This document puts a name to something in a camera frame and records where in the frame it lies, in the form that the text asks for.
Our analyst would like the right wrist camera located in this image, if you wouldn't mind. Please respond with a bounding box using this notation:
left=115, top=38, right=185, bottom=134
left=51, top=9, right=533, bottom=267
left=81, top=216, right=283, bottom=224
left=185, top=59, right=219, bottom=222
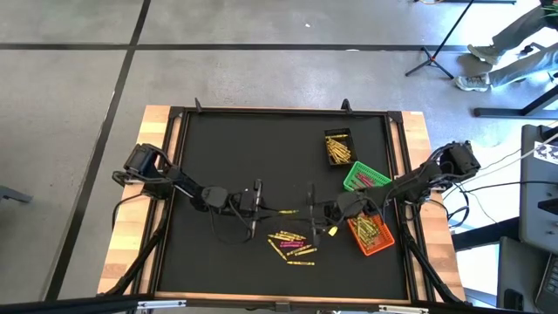
left=336, top=191, right=366, bottom=218

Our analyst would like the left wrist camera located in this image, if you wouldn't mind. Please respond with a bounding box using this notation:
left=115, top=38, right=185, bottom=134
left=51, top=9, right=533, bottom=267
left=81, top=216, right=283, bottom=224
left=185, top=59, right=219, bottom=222
left=202, top=186, right=230, bottom=209

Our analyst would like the black rig support strut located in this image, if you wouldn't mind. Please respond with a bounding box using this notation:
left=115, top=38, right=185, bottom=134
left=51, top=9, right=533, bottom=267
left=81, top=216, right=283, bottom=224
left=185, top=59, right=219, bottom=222
left=103, top=217, right=167, bottom=302
left=399, top=204, right=466, bottom=305

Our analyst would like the black table mat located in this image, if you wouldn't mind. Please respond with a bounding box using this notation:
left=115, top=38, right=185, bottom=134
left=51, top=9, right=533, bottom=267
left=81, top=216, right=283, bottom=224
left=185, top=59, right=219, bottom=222
left=155, top=111, right=410, bottom=303

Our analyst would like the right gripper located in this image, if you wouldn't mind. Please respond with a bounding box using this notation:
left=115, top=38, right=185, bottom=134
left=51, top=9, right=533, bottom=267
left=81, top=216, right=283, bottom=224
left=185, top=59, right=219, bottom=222
left=287, top=181, right=342, bottom=247

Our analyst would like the green plastic mesh basket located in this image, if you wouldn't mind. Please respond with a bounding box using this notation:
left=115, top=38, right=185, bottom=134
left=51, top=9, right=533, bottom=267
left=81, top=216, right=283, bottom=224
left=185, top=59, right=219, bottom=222
left=342, top=160, right=393, bottom=193

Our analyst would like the grey cabinet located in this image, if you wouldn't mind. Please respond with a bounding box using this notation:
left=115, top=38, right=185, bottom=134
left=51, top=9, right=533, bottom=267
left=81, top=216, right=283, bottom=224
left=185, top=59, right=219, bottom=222
left=517, top=123, right=558, bottom=256

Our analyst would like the orange plastic mesh basket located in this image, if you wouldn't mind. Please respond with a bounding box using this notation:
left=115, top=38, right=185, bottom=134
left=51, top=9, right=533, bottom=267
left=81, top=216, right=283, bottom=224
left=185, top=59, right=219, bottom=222
left=346, top=211, right=396, bottom=257

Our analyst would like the black desk frame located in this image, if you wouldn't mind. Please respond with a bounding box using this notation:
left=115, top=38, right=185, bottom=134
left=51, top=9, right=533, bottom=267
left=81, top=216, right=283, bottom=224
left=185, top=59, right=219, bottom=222
left=473, top=82, right=558, bottom=120

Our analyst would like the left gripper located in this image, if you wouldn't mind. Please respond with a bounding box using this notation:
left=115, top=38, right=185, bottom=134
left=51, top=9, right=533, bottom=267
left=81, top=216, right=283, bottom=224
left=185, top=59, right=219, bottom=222
left=230, top=178, right=282, bottom=240

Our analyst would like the grey computer case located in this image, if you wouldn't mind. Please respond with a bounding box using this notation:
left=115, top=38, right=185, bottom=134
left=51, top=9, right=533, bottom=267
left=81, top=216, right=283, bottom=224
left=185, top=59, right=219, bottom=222
left=496, top=235, right=540, bottom=313

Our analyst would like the black plastic mesh basket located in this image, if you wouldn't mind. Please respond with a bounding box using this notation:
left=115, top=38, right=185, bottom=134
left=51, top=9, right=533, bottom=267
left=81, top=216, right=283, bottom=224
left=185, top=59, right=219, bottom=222
left=323, top=127, right=358, bottom=167

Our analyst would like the silver metal bracket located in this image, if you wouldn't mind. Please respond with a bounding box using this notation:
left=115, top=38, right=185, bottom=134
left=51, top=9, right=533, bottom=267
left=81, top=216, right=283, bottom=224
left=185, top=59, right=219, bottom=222
left=378, top=304, right=429, bottom=314
left=136, top=299, right=187, bottom=311

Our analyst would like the black tripod stand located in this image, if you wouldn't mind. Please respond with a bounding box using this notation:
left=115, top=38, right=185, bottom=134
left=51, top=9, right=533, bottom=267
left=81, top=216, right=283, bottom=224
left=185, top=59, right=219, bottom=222
left=404, top=0, right=477, bottom=81

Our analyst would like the grey furniture foot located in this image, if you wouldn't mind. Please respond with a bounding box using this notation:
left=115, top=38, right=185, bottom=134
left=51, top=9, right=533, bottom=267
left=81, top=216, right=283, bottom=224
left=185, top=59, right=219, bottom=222
left=0, top=184, right=34, bottom=205

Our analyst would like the person's shoe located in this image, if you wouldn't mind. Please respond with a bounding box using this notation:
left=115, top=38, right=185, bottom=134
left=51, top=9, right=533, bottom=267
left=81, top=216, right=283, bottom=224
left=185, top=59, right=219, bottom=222
left=453, top=73, right=492, bottom=93
left=466, top=43, right=502, bottom=65

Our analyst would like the person's leg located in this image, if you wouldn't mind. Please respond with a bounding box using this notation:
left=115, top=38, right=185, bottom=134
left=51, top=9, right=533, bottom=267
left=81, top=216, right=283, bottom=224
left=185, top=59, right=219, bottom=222
left=487, top=43, right=558, bottom=88
left=492, top=3, right=558, bottom=53

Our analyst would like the printed marker sheet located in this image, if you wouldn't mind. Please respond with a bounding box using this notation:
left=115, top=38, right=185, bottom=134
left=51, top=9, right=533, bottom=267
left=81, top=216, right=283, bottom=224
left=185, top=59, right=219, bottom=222
left=533, top=140, right=558, bottom=167

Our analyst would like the black keyboard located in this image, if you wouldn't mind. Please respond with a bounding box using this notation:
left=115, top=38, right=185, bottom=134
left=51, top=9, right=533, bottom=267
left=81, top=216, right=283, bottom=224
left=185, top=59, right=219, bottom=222
left=534, top=255, right=558, bottom=314

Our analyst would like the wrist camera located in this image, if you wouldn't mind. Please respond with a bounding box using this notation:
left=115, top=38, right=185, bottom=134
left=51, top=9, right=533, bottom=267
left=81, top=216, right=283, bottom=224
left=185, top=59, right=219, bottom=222
left=336, top=191, right=366, bottom=218
left=202, top=186, right=230, bottom=209

